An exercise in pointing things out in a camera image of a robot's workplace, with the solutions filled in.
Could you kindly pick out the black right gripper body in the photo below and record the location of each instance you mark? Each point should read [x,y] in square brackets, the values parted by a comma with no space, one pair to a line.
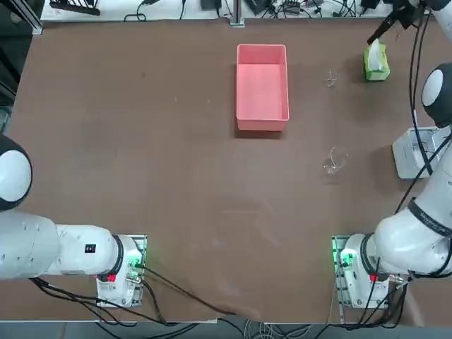
[409,10]

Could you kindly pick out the white tissue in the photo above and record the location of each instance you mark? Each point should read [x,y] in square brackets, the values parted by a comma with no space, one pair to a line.
[376,53]

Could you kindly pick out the small glass beaker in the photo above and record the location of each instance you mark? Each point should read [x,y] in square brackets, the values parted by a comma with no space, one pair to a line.
[331,78]

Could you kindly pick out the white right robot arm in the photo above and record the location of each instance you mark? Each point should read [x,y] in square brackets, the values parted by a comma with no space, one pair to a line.
[399,240]

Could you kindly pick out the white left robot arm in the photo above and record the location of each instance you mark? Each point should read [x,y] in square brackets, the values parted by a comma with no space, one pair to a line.
[28,243]

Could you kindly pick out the green tissue pack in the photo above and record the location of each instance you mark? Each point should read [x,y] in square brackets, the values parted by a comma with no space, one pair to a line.
[376,75]

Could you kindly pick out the white lidded bin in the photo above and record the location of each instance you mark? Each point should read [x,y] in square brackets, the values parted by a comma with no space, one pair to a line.
[406,155]

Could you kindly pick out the pink plastic container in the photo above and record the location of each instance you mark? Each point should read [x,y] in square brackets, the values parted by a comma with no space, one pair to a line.
[263,92]

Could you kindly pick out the large glass beaker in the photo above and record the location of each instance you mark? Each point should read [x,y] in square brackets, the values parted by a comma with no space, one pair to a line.
[333,166]

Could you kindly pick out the large black power adapter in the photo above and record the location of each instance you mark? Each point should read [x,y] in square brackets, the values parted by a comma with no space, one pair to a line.
[259,6]

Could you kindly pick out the white bench top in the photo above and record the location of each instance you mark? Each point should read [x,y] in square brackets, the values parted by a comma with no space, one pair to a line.
[109,8]

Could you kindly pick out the aluminium frame post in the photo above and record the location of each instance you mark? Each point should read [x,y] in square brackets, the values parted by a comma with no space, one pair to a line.
[236,16]

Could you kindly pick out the aluminium frame profile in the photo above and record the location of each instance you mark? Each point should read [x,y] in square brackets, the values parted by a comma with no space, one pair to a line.
[33,21]

